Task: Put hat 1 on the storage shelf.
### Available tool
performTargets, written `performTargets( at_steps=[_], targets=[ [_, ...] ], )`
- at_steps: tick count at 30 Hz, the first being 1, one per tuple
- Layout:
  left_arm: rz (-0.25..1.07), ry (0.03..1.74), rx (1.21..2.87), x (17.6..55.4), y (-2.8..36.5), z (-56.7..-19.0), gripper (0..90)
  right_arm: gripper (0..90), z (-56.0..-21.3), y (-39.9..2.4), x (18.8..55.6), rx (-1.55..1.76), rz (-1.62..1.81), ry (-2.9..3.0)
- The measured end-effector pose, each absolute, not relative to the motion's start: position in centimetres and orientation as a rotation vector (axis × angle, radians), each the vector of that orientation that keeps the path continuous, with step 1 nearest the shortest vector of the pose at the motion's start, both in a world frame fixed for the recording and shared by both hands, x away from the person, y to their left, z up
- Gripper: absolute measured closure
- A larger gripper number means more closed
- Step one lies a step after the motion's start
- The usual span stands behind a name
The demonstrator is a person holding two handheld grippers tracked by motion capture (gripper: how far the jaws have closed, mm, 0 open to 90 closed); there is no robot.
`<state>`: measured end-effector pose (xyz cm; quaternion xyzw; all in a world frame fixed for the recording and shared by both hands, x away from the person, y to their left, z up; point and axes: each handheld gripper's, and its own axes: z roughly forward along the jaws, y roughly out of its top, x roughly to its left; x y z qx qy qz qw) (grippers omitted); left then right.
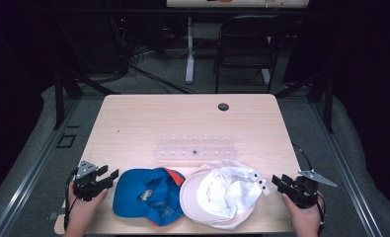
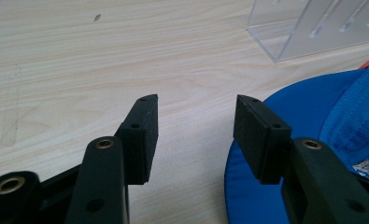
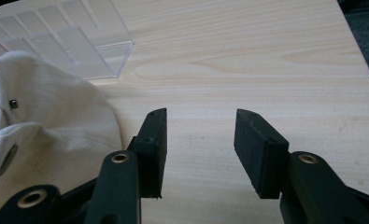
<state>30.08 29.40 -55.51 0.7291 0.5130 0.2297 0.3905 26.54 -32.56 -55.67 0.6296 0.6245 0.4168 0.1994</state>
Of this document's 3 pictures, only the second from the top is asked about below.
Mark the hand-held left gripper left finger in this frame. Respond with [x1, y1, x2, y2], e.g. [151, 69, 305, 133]
[64, 93, 160, 224]

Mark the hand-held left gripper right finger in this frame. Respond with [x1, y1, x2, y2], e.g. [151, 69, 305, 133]
[233, 94, 369, 224]

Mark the clear acrylic rack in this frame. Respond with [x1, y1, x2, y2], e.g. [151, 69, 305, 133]
[247, 0, 369, 63]

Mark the blue and orange cap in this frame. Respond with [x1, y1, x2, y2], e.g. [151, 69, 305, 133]
[223, 54, 369, 224]

